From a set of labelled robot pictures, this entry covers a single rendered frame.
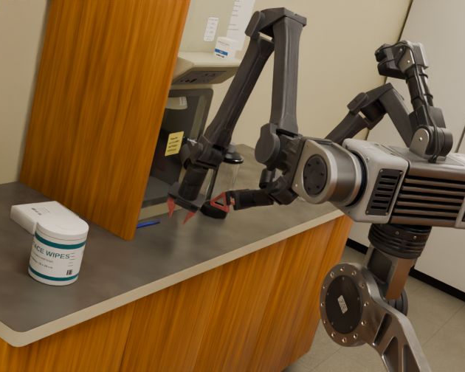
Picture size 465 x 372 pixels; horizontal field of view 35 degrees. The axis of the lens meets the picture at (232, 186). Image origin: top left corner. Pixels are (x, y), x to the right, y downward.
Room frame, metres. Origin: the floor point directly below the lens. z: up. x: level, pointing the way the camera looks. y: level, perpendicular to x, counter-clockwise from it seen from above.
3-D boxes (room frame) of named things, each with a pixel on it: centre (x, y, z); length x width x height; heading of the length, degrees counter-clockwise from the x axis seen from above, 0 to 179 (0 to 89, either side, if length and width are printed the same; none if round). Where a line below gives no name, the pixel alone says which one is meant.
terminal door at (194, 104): (2.32, 0.22, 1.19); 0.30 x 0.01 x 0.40; 151
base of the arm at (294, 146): (1.64, -0.14, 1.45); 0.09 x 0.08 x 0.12; 121
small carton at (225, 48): (2.37, 0.14, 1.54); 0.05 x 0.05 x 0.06; 67
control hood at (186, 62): (2.30, 0.18, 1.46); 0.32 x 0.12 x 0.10; 152
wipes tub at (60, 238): (1.74, 0.39, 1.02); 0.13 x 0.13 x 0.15
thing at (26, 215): (2.03, 0.52, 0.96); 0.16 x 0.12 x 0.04; 143
